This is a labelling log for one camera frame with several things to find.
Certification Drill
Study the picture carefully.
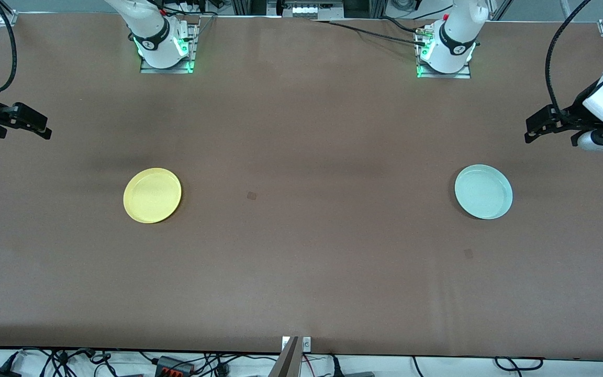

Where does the pale green round plate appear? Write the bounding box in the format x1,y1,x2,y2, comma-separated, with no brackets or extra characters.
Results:
454,164,513,220

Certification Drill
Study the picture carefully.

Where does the yellow round plate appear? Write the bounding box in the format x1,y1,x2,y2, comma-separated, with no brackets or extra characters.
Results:
123,168,182,224

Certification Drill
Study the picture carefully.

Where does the white terminal strip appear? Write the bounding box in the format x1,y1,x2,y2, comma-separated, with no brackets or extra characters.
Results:
291,4,344,19

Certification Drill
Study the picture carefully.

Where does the black red power strip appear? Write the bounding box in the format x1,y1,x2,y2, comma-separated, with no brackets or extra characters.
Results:
156,356,195,375

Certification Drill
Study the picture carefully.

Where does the brown table cover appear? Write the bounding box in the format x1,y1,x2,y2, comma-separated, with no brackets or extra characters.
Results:
0,13,603,362

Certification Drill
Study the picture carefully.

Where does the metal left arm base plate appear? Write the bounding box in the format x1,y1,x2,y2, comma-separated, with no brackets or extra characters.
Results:
416,24,472,79

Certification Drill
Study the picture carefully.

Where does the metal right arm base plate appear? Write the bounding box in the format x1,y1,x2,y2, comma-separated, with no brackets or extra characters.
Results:
140,21,200,74

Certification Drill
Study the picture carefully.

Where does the black cable on table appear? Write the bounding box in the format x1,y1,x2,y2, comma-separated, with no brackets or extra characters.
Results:
312,18,429,47

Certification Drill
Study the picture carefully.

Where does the black looped cable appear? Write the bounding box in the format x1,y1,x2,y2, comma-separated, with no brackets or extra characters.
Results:
494,357,544,372

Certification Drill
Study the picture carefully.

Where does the grey angled post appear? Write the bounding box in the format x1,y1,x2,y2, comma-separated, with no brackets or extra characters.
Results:
269,337,300,377

